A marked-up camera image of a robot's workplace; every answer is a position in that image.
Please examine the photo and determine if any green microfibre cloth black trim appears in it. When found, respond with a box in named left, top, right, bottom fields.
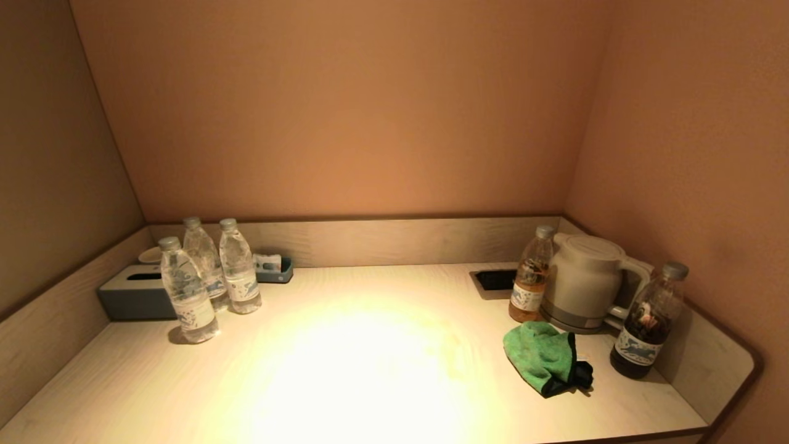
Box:
left=503, top=321, right=594, bottom=398

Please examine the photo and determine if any black recessed socket panel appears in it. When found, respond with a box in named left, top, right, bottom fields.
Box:
left=470, top=269, right=518, bottom=300

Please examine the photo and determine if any small blue tray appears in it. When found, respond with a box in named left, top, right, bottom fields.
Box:
left=254, top=256, right=294, bottom=284

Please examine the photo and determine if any amber tea bottle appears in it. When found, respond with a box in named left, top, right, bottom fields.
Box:
left=509, top=225, right=555, bottom=323

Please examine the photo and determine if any clear water bottle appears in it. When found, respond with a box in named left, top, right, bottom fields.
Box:
left=218, top=218, right=263, bottom=315
left=158, top=236, right=219, bottom=344
left=182, top=216, right=230, bottom=312

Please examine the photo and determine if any white electric kettle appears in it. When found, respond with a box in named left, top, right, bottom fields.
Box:
left=542, top=232, right=654, bottom=327

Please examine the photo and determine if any grey kettle base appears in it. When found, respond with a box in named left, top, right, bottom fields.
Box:
left=539, top=305, right=632, bottom=335

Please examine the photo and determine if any dark liquid bottle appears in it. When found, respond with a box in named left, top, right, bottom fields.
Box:
left=610, top=261, right=690, bottom=379

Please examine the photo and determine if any grey-blue tissue box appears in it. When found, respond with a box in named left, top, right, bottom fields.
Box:
left=97, top=264, right=179, bottom=321

